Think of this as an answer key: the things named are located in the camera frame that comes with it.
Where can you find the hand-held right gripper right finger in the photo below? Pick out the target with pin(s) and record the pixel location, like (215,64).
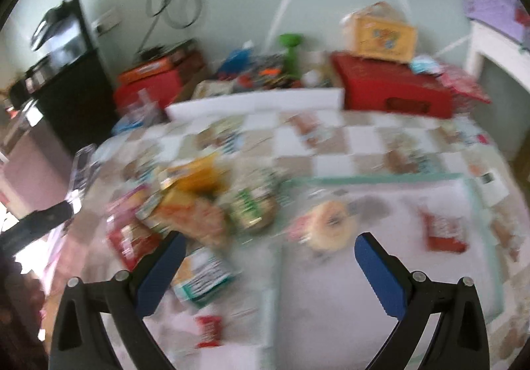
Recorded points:
(381,279)

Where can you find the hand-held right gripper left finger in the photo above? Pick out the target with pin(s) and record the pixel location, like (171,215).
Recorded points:
(159,283)

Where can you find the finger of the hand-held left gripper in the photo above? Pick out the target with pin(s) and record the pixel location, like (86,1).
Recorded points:
(39,221)

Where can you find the clear tray with green rim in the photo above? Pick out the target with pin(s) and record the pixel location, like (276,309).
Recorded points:
(372,312)

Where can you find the green and white drink carton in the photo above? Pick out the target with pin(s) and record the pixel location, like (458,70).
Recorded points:
(203,277)

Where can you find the red snack packet with picture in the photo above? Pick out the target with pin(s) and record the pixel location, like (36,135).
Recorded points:
(132,241)

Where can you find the peach snack packet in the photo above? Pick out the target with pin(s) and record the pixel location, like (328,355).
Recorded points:
(194,215)

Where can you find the pink snack packet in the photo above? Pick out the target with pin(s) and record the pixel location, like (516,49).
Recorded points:
(128,200)

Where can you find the small red snack packet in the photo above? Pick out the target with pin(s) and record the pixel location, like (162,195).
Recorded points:
(209,330)

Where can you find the round pastry in clear packet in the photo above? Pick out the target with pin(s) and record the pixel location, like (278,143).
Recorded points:
(329,225)

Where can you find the red-brown snack packet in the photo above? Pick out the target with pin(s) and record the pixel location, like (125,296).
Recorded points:
(445,231)

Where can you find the yellow snack packet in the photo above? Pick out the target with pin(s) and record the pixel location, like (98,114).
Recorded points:
(198,175)

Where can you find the green snack packet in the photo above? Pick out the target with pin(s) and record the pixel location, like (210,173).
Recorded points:
(250,204)

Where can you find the black cabinet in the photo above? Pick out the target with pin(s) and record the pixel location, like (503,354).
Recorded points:
(70,97)

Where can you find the checkered tablecloth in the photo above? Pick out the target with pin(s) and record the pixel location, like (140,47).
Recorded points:
(356,142)

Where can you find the small red box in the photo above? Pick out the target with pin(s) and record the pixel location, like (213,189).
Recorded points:
(145,93)

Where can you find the orange box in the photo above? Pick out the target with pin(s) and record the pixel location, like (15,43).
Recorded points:
(147,68)

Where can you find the large red box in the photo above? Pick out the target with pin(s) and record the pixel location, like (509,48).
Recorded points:
(389,84)

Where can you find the red patterned bag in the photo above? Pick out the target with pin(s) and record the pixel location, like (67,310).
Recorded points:
(463,84)

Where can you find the wet wipes pack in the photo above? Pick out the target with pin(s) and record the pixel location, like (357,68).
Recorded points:
(426,64)

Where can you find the brown box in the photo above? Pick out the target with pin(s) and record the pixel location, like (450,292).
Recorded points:
(186,55)

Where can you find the blue pouch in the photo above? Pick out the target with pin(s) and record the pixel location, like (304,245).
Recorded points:
(234,62)

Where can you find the green dumbbell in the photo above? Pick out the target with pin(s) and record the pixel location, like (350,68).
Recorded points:
(290,53)

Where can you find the white shelf unit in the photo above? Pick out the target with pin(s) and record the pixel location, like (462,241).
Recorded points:
(488,47)

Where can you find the wall socket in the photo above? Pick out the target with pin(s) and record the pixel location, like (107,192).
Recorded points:
(107,21)

